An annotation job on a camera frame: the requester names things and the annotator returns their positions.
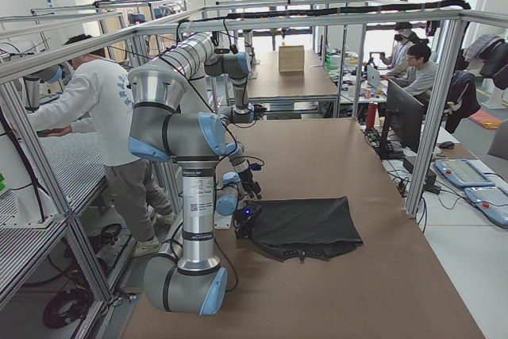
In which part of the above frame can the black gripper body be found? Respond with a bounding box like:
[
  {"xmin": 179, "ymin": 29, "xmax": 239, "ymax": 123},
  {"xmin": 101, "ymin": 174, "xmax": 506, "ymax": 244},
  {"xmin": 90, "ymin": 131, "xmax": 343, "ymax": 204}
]
[
  {"xmin": 238, "ymin": 168, "xmax": 256, "ymax": 188},
  {"xmin": 233, "ymin": 211, "xmax": 254, "ymax": 238}
]

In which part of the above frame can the black graphic t-shirt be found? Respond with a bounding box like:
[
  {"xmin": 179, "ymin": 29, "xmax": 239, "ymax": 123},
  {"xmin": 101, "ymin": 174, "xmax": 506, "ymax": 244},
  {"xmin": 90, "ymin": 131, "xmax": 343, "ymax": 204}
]
[{"xmin": 248, "ymin": 196, "xmax": 364, "ymax": 261}]

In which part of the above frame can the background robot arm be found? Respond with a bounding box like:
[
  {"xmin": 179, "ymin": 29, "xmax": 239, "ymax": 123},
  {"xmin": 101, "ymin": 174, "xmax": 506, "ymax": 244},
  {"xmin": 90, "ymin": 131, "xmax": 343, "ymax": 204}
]
[{"xmin": 22, "ymin": 64, "xmax": 64, "ymax": 112}]

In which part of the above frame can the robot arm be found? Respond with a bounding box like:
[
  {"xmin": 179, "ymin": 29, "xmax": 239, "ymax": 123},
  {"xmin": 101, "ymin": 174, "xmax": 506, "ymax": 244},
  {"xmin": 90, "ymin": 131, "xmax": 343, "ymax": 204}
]
[
  {"xmin": 179, "ymin": 33, "xmax": 261, "ymax": 198},
  {"xmin": 129, "ymin": 63, "xmax": 228, "ymax": 315}
]

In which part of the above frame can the wooden box on table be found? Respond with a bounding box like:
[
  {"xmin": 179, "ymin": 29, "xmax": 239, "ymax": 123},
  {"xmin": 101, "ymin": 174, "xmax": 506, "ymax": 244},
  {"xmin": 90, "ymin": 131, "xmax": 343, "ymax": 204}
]
[{"xmin": 278, "ymin": 45, "xmax": 305, "ymax": 73}]

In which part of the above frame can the red bottle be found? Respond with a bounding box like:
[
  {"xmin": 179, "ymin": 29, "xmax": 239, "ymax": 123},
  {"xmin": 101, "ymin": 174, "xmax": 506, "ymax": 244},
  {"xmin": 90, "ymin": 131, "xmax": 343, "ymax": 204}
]
[{"xmin": 365, "ymin": 102, "xmax": 377, "ymax": 129}]

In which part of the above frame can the black Huawei monitor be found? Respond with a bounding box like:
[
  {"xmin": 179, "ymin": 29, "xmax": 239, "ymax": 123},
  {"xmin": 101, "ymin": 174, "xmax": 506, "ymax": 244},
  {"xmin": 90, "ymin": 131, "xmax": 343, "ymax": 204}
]
[{"xmin": 378, "ymin": 80, "xmax": 425, "ymax": 160}]

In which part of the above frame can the person in white hoodie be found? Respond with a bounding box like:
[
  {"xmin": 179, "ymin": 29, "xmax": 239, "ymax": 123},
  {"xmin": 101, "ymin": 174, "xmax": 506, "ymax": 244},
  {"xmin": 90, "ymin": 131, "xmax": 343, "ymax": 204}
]
[{"xmin": 28, "ymin": 48, "xmax": 175, "ymax": 257}]

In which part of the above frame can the standing person in mask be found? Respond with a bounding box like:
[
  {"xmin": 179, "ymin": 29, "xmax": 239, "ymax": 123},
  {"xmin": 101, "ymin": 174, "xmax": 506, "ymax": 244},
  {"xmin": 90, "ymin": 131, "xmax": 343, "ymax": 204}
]
[{"xmin": 380, "ymin": 21, "xmax": 418, "ymax": 79}]

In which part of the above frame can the seated man grey sweater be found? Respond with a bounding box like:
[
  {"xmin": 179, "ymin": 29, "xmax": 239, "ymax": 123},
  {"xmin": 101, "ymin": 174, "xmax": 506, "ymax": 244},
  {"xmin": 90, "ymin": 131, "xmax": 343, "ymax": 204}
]
[{"xmin": 389, "ymin": 44, "xmax": 438, "ymax": 96}]

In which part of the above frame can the blue teach pendant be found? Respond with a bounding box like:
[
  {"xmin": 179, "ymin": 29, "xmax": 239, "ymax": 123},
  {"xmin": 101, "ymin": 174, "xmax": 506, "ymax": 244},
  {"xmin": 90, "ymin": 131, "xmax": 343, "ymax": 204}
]
[
  {"xmin": 434, "ymin": 159, "xmax": 495, "ymax": 188},
  {"xmin": 464, "ymin": 187, "xmax": 507, "ymax": 229}
]

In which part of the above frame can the aluminium frame post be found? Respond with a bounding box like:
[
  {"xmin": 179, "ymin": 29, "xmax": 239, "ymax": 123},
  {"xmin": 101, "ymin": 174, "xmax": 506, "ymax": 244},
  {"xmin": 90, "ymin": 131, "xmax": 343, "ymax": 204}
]
[{"xmin": 405, "ymin": 17, "xmax": 467, "ymax": 219}]

